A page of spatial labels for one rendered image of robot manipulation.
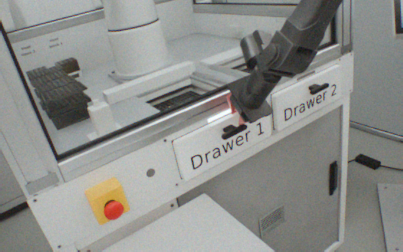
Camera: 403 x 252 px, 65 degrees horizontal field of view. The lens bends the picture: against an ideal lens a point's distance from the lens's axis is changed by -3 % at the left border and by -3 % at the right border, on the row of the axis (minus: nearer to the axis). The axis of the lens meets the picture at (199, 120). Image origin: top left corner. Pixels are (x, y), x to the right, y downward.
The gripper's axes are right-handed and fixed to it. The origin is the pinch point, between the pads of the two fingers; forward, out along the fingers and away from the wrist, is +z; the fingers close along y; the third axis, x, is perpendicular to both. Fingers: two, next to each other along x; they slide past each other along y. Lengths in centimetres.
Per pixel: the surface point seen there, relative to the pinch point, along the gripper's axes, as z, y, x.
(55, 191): -0.3, 1.0, 45.1
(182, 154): 2.2, -2.2, 16.9
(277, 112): 4.0, -2.2, -13.7
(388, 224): 66, -59, -78
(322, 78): 1.6, 0.9, -33.2
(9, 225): 168, 48, 89
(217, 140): 3.0, -2.4, 6.8
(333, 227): 57, -44, -45
